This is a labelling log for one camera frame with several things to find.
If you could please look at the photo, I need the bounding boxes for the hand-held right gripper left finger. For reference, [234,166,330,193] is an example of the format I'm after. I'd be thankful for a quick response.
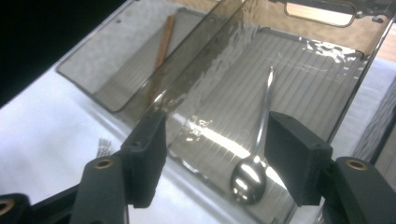
[120,110,168,209]

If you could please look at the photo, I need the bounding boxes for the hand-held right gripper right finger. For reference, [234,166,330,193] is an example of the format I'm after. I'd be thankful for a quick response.
[263,110,334,208]

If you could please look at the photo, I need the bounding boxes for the silver metal spoon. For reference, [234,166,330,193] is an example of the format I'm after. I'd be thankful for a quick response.
[229,65,276,206]

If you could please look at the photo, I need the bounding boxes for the transparent grey plastic bin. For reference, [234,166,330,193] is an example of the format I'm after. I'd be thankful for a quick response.
[56,0,248,114]
[117,0,396,224]

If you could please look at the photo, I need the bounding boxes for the brown wooden chopstick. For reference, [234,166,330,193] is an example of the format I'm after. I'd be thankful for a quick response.
[145,15,177,105]

